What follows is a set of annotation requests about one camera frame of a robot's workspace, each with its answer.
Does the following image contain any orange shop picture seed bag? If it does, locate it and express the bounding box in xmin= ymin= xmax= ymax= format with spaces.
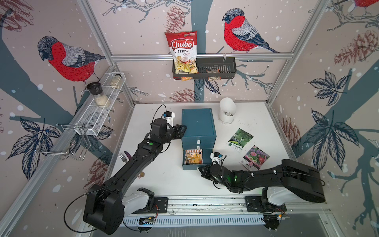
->
xmin=185 ymin=149 xmax=203 ymax=165

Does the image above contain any teal drawer cabinet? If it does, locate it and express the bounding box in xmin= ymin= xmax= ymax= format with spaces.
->
xmin=182 ymin=108 xmax=217 ymax=170

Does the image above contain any flower seed bag pink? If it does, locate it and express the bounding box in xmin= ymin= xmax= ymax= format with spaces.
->
xmin=239 ymin=146 xmax=269 ymax=171

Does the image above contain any green gourd seed bag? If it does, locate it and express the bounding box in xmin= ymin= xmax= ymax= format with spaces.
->
xmin=228 ymin=128 xmax=254 ymax=152

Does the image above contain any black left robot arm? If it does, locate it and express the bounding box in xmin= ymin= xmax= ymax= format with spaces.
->
xmin=83 ymin=118 xmax=187 ymax=235

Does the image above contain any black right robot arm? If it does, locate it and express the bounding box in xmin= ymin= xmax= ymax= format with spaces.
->
xmin=198 ymin=159 xmax=326 ymax=207

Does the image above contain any silver fork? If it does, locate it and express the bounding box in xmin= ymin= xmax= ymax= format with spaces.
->
xmin=118 ymin=153 xmax=128 ymax=163

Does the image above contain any white cylindrical cup holder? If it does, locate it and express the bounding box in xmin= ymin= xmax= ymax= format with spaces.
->
xmin=218 ymin=97 xmax=237 ymax=124

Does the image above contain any snack packet in basket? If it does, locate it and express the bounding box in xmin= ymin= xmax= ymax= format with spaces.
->
xmin=207 ymin=69 xmax=221 ymax=81

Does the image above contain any black lid spice jar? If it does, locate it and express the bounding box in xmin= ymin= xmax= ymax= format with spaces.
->
xmin=86 ymin=82 xmax=110 ymax=108

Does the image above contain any red Chuba cassava chips bag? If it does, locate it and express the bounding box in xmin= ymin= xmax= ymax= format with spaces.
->
xmin=165 ymin=31 xmax=198 ymax=81

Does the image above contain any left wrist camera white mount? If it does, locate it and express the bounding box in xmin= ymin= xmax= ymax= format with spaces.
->
xmin=163 ymin=111 xmax=175 ymax=127

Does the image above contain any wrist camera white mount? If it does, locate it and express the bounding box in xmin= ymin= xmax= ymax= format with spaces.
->
xmin=210 ymin=152 xmax=224 ymax=165
xmin=163 ymin=111 xmax=175 ymax=127

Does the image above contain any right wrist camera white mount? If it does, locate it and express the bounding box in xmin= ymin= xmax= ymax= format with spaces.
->
xmin=210 ymin=152 xmax=224 ymax=165

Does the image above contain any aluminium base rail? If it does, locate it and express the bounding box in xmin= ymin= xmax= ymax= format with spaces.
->
xmin=121 ymin=195 xmax=331 ymax=232

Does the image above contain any black hanging wire basket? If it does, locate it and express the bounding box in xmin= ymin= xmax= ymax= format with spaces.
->
xmin=172 ymin=57 xmax=236 ymax=80

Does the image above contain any white wire wall shelf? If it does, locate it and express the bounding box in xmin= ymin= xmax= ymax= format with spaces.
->
xmin=73 ymin=72 xmax=125 ymax=136

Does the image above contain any chrome wire hook rack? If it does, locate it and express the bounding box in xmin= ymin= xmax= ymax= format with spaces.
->
xmin=34 ymin=123 xmax=91 ymax=161

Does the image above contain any aluminium horizontal back rail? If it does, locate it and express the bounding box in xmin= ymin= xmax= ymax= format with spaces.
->
xmin=111 ymin=52 xmax=295 ymax=62

